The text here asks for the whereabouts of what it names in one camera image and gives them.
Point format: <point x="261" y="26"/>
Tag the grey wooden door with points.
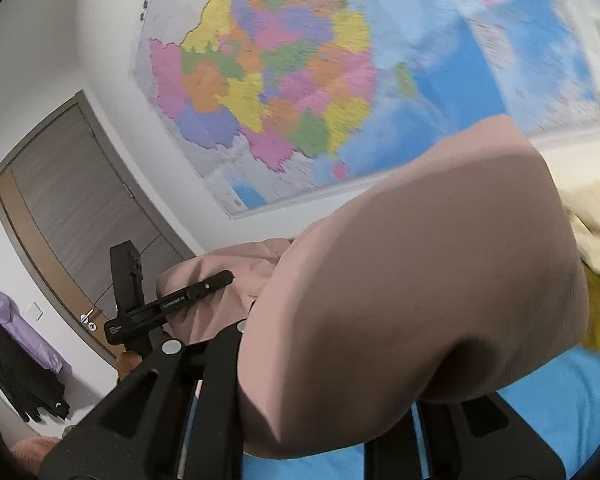
<point x="66" y="198"/>

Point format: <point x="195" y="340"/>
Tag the colourful wall map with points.
<point x="270" y="100"/>

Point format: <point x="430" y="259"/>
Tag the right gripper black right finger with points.
<point x="482" y="438"/>

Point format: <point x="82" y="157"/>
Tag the black hanging garment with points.
<point x="27" y="385"/>

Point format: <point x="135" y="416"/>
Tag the left hand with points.
<point x="126" y="363"/>

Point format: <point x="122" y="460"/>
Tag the orange sleeved left forearm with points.
<point x="31" y="453"/>

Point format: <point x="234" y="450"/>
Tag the purple hanging garment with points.
<point x="28" y="338"/>

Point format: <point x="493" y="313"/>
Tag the white wall switch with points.
<point x="35" y="311"/>

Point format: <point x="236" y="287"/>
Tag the pink shirt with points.
<point x="450" y="279"/>

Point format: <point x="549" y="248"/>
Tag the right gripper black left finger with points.
<point x="176" y="416"/>

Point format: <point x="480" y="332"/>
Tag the blue patterned bed sheet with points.
<point x="560" y="401"/>

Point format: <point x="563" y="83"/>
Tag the silver door handle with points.
<point x="88" y="319"/>

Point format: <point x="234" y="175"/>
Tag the cream fleece garment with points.
<point x="583" y="211"/>

